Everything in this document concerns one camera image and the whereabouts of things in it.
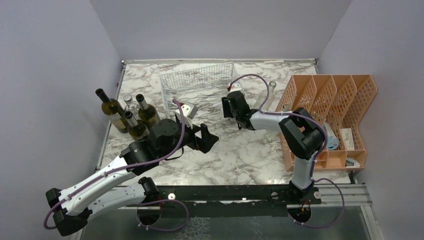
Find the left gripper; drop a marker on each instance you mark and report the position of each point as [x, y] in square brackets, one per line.
[207, 141]

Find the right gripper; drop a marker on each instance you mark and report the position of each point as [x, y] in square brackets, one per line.
[225, 107]

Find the clear glass bottle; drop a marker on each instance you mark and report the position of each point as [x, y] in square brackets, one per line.
[261, 97]
[286, 108]

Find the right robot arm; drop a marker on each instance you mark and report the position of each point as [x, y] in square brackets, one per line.
[305, 137]

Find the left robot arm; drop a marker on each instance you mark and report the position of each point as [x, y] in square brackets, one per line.
[73, 207]

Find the green wine bottle middle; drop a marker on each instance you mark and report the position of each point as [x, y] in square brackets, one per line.
[147, 112]

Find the green wine bottle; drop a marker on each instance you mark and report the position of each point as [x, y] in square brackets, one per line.
[137, 129]
[147, 112]
[113, 110]

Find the green wine bottle front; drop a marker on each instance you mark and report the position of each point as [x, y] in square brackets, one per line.
[137, 129]

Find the clear bottle silver cap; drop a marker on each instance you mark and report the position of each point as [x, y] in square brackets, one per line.
[131, 105]

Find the green wine bottle back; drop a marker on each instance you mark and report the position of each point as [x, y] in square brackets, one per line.
[113, 110]

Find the orange plastic file organizer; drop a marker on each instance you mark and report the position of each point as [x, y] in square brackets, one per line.
[339, 100]

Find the blue white tape dispenser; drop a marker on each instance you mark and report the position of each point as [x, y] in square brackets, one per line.
[332, 142]

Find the white label card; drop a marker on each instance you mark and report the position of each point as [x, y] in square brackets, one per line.
[347, 137]

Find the white wire wine rack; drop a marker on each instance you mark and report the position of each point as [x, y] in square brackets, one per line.
[203, 87]

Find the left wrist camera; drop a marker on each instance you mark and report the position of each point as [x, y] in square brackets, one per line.
[189, 111]

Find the black front mounting rail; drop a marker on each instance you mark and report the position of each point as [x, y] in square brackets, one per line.
[277, 200]

